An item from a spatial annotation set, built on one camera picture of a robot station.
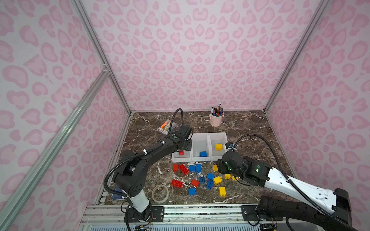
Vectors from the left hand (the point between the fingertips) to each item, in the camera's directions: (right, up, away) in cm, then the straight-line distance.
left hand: (188, 142), depth 90 cm
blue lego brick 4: (+13, -20, -4) cm, 24 cm away
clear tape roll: (-16, -27, -10) cm, 33 cm away
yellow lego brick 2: (+19, -26, -11) cm, 34 cm away
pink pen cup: (+20, +13, +19) cm, 31 cm away
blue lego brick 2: (+6, -16, 0) cm, 17 cm away
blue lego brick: (+2, -16, -2) cm, 16 cm away
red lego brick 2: (-5, -8, +5) cm, 11 cm away
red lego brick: (-8, -15, -2) cm, 17 cm away
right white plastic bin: (+20, +1, +11) cm, 23 cm away
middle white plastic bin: (+9, -4, +5) cm, 11 cm away
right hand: (+16, -9, -15) cm, 24 cm away
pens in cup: (+21, +20, +14) cm, 32 cm away
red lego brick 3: (-6, -23, -8) cm, 25 cm away
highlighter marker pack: (-18, +7, +18) cm, 26 cm away
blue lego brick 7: (+2, -26, -10) cm, 28 cm away
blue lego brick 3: (+10, -8, +3) cm, 13 cm away
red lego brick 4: (+4, -23, -6) cm, 24 cm away
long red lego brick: (-3, -16, -4) cm, 17 cm away
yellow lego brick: (+17, -21, -8) cm, 28 cm away
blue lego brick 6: (+12, -23, -7) cm, 27 cm away
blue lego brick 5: (+8, -21, -6) cm, 23 cm away
